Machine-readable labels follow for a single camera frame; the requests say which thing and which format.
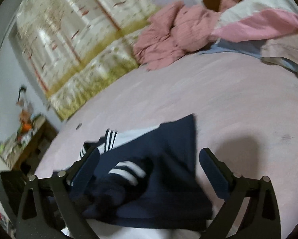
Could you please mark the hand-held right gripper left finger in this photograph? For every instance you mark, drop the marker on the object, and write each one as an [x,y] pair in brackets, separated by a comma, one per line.
[85,171]

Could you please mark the stack of papers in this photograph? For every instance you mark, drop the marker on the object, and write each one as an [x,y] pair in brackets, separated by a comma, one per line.
[9,151]

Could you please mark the tree print curtain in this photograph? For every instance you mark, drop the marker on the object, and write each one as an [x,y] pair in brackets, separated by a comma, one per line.
[77,42]

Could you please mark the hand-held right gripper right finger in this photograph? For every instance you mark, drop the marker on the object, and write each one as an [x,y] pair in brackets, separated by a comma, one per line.
[213,174]

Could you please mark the orange plush toy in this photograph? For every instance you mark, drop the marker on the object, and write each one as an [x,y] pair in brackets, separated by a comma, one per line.
[26,125]

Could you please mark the wooden desk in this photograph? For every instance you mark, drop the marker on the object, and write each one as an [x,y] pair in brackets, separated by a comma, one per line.
[39,134]

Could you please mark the pink quilt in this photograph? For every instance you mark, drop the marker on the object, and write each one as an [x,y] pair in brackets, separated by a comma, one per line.
[169,39]

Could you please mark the white and pink pillow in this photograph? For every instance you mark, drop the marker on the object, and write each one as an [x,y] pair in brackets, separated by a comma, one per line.
[258,22]

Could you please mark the beige fleece blanket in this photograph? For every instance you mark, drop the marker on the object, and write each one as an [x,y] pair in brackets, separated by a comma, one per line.
[285,49]

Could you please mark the light blue cloth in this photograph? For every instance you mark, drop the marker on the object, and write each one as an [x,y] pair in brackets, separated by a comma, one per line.
[238,47]

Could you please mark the white and navy baseball jacket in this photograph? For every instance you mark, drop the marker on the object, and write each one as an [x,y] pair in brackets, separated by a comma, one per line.
[169,154]

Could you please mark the bed with pink sheet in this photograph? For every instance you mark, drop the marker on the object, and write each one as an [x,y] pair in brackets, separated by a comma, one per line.
[213,92]

